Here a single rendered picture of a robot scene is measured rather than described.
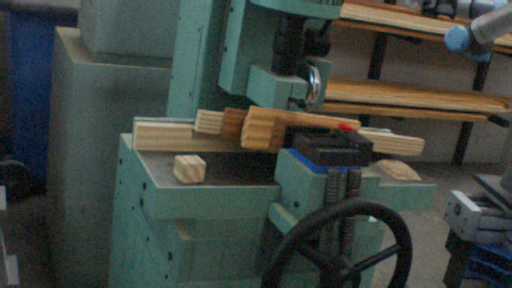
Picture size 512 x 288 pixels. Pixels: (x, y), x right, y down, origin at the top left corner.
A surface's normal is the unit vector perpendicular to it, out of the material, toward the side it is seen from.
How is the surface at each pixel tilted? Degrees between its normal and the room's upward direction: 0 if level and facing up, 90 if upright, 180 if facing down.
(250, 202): 90
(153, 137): 90
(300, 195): 90
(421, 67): 90
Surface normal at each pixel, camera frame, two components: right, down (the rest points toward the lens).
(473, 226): 0.22, 0.36
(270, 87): -0.86, 0.00
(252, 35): 0.47, 0.37
